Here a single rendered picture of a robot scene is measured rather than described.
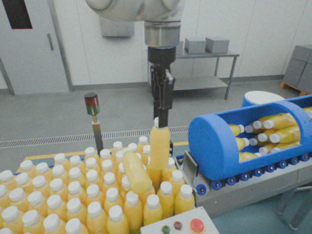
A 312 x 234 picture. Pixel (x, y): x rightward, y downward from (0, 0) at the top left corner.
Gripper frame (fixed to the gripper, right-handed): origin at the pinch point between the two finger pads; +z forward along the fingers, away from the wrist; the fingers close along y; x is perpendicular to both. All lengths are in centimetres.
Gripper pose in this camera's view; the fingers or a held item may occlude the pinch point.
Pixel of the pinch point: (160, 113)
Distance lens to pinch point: 58.0
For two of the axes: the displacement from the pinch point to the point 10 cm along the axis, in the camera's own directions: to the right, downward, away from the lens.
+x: -9.5, 1.7, -2.8
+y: -3.3, -4.7, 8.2
